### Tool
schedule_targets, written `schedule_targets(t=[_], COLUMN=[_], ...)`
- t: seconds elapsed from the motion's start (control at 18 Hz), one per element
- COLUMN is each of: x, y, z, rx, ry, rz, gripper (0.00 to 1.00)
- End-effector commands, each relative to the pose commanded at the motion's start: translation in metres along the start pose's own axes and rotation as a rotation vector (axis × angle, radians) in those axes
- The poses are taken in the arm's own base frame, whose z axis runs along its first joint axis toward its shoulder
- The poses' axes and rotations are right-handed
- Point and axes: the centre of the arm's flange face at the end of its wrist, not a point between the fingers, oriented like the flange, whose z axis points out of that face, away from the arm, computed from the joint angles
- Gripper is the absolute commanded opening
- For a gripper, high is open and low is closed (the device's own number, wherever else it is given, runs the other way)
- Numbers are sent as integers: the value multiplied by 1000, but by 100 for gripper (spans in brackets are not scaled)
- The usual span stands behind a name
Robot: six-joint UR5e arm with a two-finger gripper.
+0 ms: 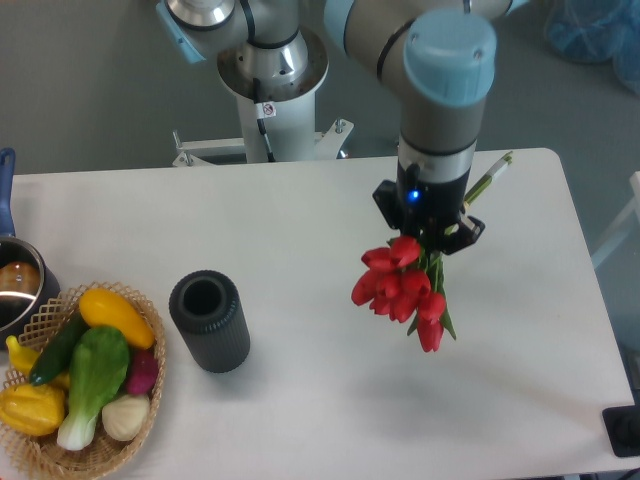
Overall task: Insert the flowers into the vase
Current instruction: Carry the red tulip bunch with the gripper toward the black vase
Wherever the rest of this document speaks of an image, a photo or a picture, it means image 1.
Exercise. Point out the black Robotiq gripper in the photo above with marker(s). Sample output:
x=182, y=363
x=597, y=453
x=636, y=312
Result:
x=427, y=199

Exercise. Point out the red tulip bouquet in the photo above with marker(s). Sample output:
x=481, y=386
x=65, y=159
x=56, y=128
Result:
x=406, y=283

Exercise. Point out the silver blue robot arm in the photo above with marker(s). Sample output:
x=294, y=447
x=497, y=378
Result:
x=436, y=57

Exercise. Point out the dark grey ribbed vase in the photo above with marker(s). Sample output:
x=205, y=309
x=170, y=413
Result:
x=206, y=308

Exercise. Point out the blue plastic bag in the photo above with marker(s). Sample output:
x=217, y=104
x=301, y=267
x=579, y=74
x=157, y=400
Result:
x=594, y=32

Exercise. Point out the black device at table edge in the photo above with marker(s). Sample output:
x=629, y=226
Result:
x=622, y=426

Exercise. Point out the magenta radish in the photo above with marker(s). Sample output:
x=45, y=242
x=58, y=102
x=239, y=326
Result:
x=142, y=374

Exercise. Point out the green bok choy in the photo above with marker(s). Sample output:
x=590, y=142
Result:
x=97, y=370

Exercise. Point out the white garlic bulb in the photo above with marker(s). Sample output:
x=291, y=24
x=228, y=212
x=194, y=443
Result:
x=124, y=417

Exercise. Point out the green cucumber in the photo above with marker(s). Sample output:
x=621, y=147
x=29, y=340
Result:
x=56, y=356

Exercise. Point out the woven wicker basket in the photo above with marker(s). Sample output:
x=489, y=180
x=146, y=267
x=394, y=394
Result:
x=41, y=457

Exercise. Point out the small yellow crookneck squash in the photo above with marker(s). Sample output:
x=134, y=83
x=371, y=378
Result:
x=24, y=358

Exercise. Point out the yellow pumpkin gourd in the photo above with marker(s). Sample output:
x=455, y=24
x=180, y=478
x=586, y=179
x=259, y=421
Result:
x=33, y=410

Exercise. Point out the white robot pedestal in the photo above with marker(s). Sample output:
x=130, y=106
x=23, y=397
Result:
x=275, y=93

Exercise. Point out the white metal frame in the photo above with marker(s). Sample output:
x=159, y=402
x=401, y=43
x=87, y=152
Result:
x=619, y=228

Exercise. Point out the blue handled saucepan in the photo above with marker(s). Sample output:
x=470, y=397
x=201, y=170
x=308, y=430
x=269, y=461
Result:
x=27, y=283

